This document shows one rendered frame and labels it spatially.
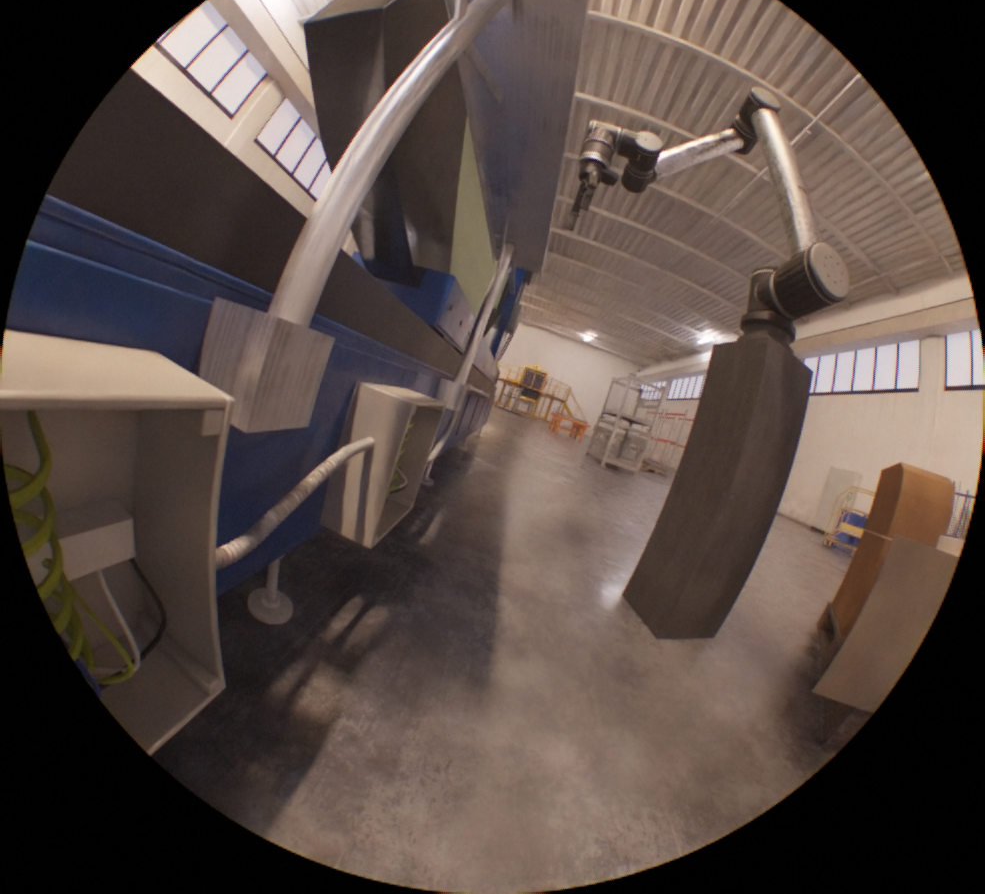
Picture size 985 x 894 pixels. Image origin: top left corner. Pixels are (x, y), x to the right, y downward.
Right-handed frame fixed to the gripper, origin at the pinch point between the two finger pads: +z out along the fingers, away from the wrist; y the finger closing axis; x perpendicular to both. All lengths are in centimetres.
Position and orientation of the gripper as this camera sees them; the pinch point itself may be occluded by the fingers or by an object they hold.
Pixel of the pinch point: (576, 217)
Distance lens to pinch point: 111.6
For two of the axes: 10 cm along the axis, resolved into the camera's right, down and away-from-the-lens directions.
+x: 9.4, 3.3, 0.9
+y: 0.9, 0.4, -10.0
